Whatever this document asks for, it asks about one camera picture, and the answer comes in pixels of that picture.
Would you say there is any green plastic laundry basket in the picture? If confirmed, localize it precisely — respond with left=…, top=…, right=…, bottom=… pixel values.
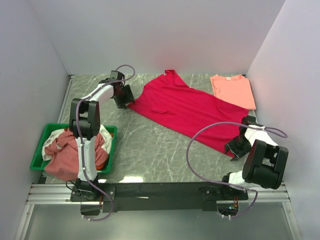
left=30, top=123, right=118, bottom=174

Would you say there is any white crumpled shirt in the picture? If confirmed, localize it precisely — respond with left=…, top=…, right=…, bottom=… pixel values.
left=41, top=125, right=113, bottom=161

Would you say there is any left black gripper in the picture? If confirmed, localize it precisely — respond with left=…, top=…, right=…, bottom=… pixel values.
left=114, top=85, right=136, bottom=110

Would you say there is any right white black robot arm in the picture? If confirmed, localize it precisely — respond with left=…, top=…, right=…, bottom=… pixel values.
left=219, top=115, right=289, bottom=200

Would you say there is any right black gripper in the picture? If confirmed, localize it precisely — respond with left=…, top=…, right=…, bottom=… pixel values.
left=224, top=135, right=252, bottom=162

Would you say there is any magenta red t shirt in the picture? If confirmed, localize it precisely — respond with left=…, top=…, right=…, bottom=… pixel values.
left=128, top=70, right=249, bottom=153

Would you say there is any aluminium extrusion rail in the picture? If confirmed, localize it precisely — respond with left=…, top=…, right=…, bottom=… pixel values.
left=26, top=183, right=291, bottom=205

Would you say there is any orange garment in basket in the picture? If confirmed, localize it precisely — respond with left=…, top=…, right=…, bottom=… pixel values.
left=96, top=163, right=105, bottom=171

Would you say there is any folded salmon pink t shirt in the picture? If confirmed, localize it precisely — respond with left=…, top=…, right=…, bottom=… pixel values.
left=210, top=74, right=256, bottom=110

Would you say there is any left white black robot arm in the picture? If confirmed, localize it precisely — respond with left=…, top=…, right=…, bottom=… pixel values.
left=69, top=68, right=136, bottom=201

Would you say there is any dusty pink crumpled shirt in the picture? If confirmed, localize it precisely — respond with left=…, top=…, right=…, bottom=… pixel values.
left=44, top=142, right=109, bottom=182

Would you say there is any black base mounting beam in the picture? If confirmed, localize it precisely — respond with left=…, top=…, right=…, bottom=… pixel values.
left=72, top=182, right=243, bottom=213

